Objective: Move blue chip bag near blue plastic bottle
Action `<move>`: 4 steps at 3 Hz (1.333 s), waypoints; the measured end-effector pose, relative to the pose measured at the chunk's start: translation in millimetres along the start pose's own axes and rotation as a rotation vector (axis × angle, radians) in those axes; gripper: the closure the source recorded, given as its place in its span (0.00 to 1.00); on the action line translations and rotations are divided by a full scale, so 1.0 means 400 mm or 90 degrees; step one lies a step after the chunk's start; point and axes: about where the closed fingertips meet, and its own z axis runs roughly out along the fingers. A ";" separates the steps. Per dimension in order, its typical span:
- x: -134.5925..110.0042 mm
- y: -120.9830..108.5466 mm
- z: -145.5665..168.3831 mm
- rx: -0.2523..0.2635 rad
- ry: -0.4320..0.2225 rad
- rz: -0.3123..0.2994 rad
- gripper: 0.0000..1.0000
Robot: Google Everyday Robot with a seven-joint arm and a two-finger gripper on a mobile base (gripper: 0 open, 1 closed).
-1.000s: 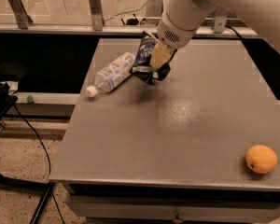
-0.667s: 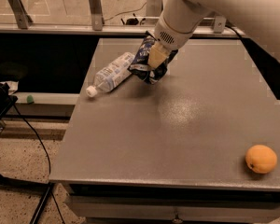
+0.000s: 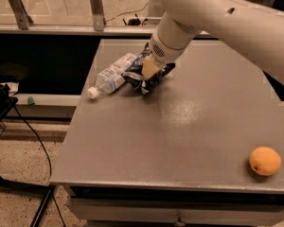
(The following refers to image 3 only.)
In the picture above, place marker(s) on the left metal rail bracket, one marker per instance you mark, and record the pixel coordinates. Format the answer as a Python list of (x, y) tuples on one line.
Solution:
[(22, 18)]

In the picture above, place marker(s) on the orange fruit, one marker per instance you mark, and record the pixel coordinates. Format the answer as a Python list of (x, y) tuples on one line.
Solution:
[(264, 161)]

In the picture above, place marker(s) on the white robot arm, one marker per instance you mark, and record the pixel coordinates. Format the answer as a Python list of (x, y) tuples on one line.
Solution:
[(254, 31)]

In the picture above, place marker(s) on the metal rail bracket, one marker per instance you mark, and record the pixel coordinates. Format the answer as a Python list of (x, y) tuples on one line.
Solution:
[(22, 18), (98, 15)]

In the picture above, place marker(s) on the middle metal rail bracket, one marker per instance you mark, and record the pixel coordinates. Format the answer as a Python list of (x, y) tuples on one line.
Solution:
[(98, 15)]

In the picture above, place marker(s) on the table drawer front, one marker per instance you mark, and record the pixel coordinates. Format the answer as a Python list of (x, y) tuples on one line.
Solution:
[(170, 212)]

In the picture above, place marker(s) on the blue chip bag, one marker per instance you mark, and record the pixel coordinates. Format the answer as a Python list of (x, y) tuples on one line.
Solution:
[(146, 72)]

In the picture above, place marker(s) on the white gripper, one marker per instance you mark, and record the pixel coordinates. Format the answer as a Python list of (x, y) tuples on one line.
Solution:
[(162, 53)]

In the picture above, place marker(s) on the clear plastic water bottle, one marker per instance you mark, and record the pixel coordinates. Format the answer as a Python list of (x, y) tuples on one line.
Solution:
[(110, 79)]

